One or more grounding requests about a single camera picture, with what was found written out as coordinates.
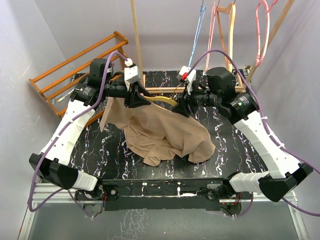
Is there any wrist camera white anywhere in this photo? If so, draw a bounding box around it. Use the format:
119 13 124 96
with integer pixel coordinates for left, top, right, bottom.
178 66 196 95
124 58 141 91

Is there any orange wooden shelf rack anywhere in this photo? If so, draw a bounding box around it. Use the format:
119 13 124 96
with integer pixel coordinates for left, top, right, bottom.
29 31 129 118

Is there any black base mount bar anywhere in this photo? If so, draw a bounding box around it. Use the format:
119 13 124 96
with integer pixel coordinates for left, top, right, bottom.
75 178 251 213

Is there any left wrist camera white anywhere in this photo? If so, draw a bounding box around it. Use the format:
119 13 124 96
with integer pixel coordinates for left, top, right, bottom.
124 58 141 91

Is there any wooden clothes rack frame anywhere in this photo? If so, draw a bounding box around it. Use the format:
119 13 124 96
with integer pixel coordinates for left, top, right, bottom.
130 0 295 93

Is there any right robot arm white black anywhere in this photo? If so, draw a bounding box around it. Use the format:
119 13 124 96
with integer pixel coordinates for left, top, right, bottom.
172 66 313 202

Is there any wooden hanger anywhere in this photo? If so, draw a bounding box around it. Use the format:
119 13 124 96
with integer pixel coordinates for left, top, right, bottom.
216 2 236 59

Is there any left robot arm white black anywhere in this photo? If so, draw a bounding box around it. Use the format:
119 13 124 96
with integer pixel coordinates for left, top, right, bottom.
29 58 150 200

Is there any gold yellow hanger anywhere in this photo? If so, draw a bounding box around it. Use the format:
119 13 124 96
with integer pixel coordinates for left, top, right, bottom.
146 84 185 107

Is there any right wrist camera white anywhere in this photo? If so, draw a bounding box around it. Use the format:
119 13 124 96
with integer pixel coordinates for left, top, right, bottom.
178 66 196 95

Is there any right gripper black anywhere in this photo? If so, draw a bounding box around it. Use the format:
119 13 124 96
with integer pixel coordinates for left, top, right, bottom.
171 81 221 117

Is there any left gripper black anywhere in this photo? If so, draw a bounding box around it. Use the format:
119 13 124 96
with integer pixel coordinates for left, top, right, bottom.
102 80 152 108

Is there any pink thick plastic hanger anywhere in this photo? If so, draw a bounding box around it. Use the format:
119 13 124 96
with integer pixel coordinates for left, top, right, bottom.
254 0 280 68

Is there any beige t shirt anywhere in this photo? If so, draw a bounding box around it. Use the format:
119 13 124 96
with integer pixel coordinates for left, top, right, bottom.
99 97 216 167

